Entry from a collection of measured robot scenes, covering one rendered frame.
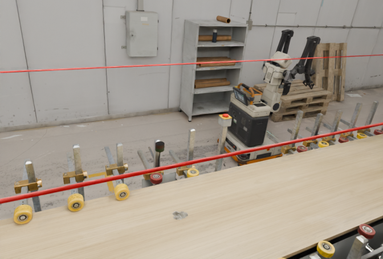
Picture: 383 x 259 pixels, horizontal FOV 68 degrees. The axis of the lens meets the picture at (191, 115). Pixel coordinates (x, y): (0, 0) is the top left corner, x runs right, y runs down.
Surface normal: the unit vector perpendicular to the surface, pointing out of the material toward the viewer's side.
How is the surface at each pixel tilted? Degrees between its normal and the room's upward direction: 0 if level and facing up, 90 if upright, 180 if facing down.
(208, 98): 90
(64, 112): 90
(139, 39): 90
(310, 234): 0
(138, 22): 90
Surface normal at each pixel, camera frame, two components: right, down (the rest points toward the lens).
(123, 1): 0.42, 0.41
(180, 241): 0.07, -0.90
